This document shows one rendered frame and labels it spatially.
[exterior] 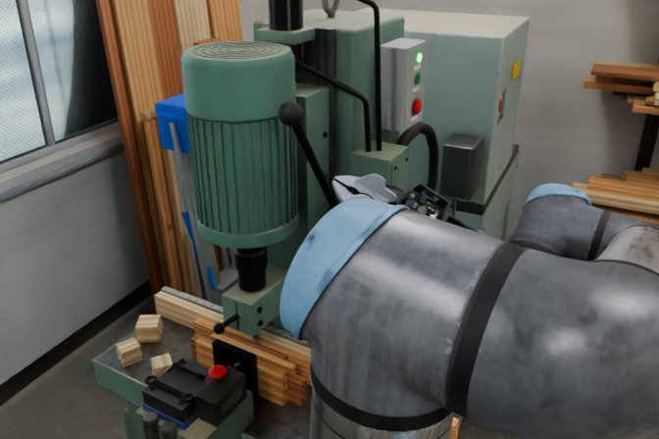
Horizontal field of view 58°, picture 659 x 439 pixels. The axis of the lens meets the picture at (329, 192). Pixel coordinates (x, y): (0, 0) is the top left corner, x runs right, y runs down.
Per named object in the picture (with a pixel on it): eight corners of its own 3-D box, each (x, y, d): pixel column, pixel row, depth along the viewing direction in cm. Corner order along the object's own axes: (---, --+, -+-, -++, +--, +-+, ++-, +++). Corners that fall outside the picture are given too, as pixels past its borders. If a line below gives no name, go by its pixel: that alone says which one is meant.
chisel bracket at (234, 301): (224, 332, 111) (220, 294, 107) (267, 296, 122) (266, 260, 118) (255, 345, 107) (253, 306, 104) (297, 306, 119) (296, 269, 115)
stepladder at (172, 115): (204, 401, 231) (141, 106, 188) (242, 363, 252) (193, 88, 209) (238, 412, 224) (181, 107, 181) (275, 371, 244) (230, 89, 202)
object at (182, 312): (156, 314, 130) (153, 295, 128) (163, 309, 132) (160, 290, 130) (408, 416, 103) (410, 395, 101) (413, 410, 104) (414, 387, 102)
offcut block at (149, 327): (137, 343, 121) (134, 327, 120) (141, 329, 125) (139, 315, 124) (159, 342, 122) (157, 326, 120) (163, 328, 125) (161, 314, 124)
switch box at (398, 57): (374, 127, 116) (377, 45, 109) (395, 115, 124) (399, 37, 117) (403, 132, 113) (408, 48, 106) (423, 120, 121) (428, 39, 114)
